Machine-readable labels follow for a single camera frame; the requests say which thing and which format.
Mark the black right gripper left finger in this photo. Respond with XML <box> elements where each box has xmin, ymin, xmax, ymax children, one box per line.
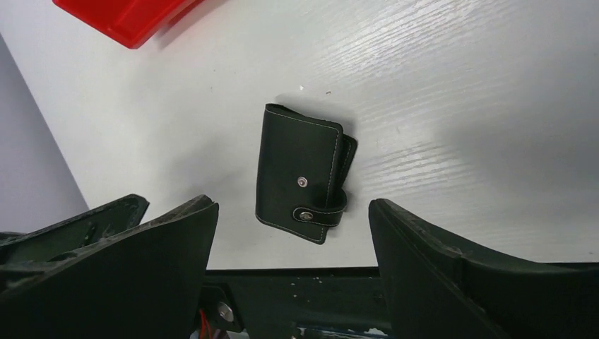
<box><xmin>1</xmin><ymin>195</ymin><xmax>219</xmax><ymax>338</ymax></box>

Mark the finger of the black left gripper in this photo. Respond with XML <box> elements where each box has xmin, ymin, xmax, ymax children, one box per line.
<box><xmin>1</xmin><ymin>194</ymin><xmax>149</xmax><ymax>272</ymax></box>

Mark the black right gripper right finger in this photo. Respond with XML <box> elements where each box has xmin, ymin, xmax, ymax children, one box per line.
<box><xmin>368</xmin><ymin>198</ymin><xmax>598</xmax><ymax>338</ymax></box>

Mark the black leather card holder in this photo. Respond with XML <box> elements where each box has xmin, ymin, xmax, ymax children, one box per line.
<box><xmin>255</xmin><ymin>103</ymin><xmax>357</xmax><ymax>244</ymax></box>

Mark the red plastic bin right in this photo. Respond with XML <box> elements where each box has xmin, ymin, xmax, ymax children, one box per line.
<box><xmin>53</xmin><ymin>0</ymin><xmax>200</xmax><ymax>49</ymax></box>

